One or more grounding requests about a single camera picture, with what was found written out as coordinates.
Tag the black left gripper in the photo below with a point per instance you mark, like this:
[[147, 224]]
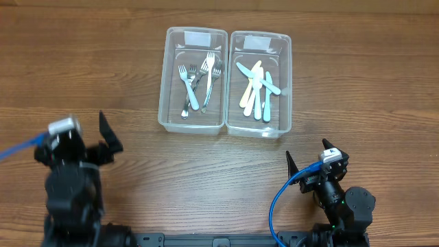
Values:
[[88, 155]]

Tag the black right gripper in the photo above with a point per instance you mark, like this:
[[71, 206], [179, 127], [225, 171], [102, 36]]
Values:
[[312, 181]]

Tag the pale green plastic knife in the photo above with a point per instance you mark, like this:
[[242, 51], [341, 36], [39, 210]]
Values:
[[267, 110]]

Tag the yellow plastic knife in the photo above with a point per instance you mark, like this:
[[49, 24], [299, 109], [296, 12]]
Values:
[[246, 95]]

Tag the light blue plastic knife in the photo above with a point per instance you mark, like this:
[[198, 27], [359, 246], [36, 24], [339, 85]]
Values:
[[256, 88]]

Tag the silver metal fork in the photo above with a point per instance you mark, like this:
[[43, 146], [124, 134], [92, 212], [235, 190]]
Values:
[[190, 76], [215, 75]]

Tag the white plastic fork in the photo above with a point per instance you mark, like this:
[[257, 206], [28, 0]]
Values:
[[210, 60]]

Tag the black handled metal fork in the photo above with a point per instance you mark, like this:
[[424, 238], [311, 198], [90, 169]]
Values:
[[203, 71]]

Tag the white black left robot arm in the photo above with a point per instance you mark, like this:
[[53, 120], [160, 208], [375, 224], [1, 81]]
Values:
[[75, 204]]

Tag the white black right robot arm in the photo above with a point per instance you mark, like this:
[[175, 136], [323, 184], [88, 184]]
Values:
[[349, 212]]

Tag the left clear plastic container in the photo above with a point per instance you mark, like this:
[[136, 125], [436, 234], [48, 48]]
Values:
[[185, 46]]

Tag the clear plastic container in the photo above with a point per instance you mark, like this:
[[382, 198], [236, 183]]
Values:
[[185, 46], [275, 53]]

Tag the right clear plastic container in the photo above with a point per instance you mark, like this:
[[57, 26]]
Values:
[[275, 53]]

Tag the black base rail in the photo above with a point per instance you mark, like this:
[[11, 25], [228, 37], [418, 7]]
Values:
[[288, 238]]

